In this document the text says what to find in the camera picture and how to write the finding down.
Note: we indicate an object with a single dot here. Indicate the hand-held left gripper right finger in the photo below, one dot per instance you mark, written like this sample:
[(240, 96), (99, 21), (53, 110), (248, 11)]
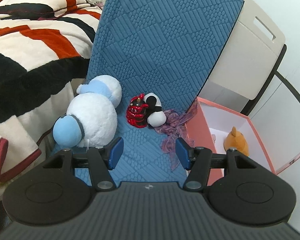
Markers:
[(182, 153)]

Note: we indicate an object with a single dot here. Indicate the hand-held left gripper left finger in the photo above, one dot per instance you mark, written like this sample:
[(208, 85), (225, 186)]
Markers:
[(115, 152)]

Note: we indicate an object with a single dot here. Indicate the purple sheer scarf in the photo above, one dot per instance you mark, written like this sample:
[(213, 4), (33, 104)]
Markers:
[(176, 127)]

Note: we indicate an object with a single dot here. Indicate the white and blue plush toy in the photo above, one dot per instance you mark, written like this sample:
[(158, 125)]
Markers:
[(92, 115)]

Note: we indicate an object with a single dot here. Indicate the red and black toy figure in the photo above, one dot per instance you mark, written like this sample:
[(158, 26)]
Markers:
[(137, 112)]

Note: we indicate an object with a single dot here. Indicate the black and white panda plush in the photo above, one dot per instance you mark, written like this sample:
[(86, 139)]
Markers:
[(154, 111)]

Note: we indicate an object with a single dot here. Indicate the pink cardboard box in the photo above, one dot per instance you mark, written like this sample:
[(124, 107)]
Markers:
[(230, 132)]

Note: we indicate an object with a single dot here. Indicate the orange plush toy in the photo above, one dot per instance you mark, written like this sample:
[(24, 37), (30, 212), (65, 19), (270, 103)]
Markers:
[(235, 142)]

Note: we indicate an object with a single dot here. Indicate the blue textured cushion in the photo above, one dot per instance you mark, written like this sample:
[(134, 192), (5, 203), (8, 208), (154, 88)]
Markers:
[(155, 75)]

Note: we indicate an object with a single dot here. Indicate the beige chair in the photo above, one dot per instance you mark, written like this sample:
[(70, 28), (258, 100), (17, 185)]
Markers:
[(250, 52)]

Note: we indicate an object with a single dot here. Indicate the striped fleece blanket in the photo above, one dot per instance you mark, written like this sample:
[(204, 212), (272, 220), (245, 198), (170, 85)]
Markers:
[(30, 60)]

